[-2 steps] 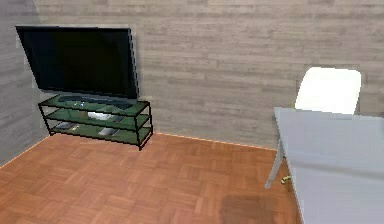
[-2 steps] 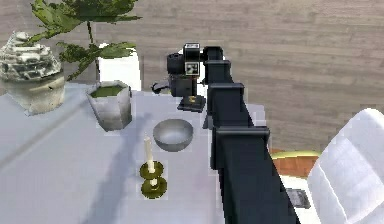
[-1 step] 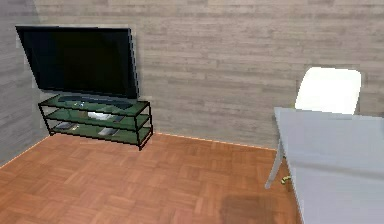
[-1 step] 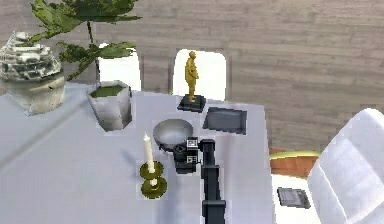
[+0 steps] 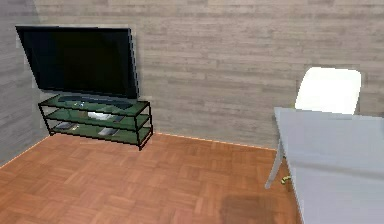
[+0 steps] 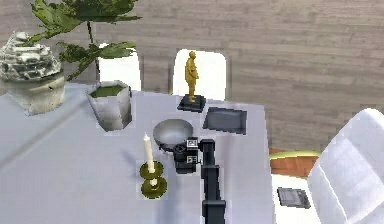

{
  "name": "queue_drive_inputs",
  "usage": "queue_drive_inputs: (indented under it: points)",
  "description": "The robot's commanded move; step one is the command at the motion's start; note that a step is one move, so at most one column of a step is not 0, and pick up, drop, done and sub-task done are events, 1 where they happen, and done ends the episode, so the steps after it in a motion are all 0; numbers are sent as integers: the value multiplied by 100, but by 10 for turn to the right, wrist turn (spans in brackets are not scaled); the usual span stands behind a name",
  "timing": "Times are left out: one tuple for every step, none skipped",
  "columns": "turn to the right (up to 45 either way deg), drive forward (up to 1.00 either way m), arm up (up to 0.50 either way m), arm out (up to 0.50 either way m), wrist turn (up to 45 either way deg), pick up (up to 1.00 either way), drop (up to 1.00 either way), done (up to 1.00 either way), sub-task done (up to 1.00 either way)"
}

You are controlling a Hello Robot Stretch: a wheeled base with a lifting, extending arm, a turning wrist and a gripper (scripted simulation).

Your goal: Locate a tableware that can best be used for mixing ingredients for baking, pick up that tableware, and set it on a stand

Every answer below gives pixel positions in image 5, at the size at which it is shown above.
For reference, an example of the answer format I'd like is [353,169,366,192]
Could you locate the grey table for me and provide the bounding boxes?
[264,106,384,224]

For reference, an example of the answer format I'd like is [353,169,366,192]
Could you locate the black television set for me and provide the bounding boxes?
[15,25,140,111]

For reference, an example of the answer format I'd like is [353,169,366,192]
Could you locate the white chair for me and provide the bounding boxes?
[280,66,363,185]

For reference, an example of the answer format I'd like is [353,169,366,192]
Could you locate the green glass television stand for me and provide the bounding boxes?
[37,94,155,152]

